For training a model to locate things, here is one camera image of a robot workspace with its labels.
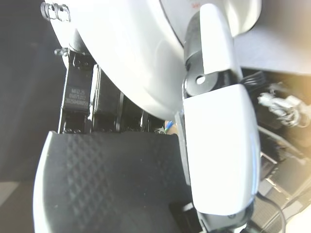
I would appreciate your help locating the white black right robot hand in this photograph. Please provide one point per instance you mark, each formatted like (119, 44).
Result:
(109, 184)

